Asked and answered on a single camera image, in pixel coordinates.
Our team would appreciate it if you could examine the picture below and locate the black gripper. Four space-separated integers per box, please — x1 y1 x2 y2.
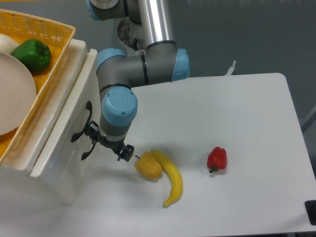
84 121 134 162

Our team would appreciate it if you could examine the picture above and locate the white drawer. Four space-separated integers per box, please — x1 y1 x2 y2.
31 49 101 204

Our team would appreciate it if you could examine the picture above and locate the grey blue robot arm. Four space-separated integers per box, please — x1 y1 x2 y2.
81 0 190 161

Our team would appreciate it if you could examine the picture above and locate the white drawer cabinet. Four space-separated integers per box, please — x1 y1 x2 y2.
0 39 91 200

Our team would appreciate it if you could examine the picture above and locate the yellow bell pepper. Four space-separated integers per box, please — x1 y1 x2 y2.
134 152 162 180

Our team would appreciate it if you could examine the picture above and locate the yellow banana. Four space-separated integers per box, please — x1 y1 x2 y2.
151 149 183 208

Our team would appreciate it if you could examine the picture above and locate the beige round plate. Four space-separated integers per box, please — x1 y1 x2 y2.
0 53 37 135

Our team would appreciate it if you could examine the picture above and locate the red bell pepper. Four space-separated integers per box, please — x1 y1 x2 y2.
207 147 228 174

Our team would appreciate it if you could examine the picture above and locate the green bell pepper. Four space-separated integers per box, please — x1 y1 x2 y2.
12 39 51 72

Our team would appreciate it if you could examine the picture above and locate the yellow woven basket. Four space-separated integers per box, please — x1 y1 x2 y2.
0 9 76 162

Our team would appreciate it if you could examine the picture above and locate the white onion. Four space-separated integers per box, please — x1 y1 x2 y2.
0 34 20 55

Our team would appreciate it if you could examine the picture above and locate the black object at table edge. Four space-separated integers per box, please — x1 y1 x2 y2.
305 200 316 226

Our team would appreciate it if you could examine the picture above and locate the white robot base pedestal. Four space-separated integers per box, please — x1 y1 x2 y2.
118 17 146 56

